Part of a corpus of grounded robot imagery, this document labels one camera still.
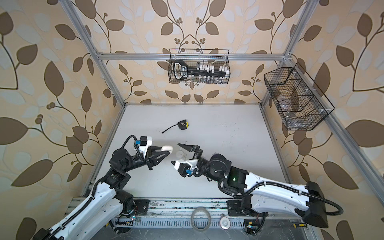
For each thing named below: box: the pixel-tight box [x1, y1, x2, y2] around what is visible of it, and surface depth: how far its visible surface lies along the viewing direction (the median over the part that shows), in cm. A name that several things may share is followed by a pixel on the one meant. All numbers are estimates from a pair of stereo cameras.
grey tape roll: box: [190, 206, 212, 232], surface depth 72 cm
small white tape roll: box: [219, 216, 231, 230], surface depth 71 cm
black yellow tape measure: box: [161, 119, 189, 134], surface depth 107 cm
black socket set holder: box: [173, 60, 230, 80], surface depth 84 cm
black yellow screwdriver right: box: [292, 223, 308, 229], surface depth 71 cm
